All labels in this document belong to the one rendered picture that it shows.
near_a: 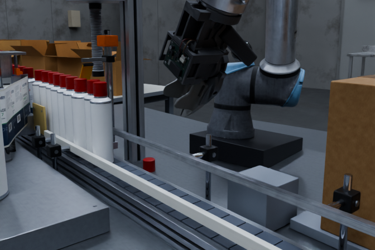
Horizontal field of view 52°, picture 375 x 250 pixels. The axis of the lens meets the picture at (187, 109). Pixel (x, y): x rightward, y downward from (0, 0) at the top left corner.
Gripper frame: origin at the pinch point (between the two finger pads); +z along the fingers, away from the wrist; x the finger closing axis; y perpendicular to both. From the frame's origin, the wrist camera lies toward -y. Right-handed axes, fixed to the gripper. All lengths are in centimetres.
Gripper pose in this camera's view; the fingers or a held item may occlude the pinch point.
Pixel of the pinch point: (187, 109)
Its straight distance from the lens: 68.8
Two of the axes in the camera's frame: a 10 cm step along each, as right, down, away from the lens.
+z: -3.2, 7.8, 5.4
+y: -7.7, 1.2, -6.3
